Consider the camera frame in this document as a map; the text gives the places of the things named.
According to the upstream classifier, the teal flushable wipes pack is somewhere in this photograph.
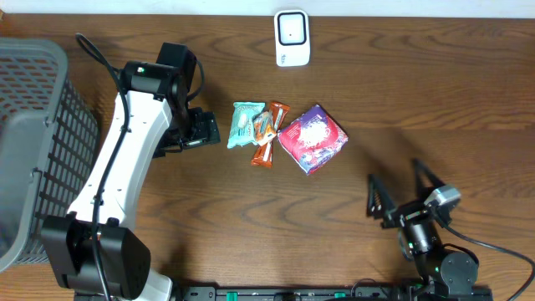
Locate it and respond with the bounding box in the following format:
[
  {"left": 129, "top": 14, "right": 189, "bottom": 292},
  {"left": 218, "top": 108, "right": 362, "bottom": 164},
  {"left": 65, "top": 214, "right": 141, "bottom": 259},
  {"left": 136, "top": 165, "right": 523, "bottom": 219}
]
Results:
[{"left": 227, "top": 102, "right": 265, "bottom": 149}]

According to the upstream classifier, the pink purple pad package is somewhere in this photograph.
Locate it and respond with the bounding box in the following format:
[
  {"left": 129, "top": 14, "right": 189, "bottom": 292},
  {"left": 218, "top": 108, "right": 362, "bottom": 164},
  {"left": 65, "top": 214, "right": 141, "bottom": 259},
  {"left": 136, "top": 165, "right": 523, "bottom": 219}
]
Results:
[{"left": 278, "top": 105, "right": 349, "bottom": 175}]

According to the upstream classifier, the orange red snack bar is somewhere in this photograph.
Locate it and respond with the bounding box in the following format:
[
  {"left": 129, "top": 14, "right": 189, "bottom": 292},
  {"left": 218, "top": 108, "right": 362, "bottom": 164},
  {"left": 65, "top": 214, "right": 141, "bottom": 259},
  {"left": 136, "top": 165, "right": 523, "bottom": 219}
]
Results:
[{"left": 251, "top": 102, "right": 290, "bottom": 168}]

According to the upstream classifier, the grey plastic basket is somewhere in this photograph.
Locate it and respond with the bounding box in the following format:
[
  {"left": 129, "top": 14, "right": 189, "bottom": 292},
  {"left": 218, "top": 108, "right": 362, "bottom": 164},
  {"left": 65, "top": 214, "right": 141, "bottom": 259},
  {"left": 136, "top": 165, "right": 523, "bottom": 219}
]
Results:
[{"left": 1, "top": 38, "right": 99, "bottom": 270}]

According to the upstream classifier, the white barcode scanner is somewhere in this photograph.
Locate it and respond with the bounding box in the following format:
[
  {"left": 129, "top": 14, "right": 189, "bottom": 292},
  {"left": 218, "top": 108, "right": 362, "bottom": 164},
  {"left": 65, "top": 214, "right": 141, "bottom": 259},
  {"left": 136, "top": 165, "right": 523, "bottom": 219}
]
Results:
[{"left": 273, "top": 9, "right": 311, "bottom": 67}]

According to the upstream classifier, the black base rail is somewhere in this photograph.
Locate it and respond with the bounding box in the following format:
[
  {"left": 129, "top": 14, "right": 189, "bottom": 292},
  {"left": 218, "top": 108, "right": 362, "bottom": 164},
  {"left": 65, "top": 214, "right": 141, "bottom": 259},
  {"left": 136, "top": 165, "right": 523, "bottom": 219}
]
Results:
[{"left": 171, "top": 285, "right": 493, "bottom": 301}]

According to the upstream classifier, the orange toilet tissue pack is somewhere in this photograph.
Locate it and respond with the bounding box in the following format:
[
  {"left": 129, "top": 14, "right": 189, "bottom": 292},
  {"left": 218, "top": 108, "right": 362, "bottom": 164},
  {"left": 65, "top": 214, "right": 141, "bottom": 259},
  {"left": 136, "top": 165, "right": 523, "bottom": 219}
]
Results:
[{"left": 253, "top": 111, "right": 277, "bottom": 146}]

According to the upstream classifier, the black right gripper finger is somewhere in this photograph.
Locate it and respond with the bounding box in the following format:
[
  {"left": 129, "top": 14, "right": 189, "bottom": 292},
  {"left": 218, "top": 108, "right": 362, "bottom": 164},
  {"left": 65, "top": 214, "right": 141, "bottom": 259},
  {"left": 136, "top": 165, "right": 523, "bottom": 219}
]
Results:
[
  {"left": 411, "top": 159, "right": 445, "bottom": 201},
  {"left": 366, "top": 174, "right": 396, "bottom": 218}
]

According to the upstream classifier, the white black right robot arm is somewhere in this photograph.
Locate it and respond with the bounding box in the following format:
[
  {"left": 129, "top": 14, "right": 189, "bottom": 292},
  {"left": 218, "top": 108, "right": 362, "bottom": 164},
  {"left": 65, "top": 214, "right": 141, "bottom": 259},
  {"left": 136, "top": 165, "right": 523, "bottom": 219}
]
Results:
[{"left": 366, "top": 159, "right": 479, "bottom": 298}]

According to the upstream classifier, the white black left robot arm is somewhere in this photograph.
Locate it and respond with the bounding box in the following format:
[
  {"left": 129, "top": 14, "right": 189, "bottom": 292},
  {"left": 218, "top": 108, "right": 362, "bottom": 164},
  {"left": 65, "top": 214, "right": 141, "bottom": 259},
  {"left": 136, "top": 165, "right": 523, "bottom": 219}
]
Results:
[{"left": 41, "top": 43, "right": 220, "bottom": 300}]

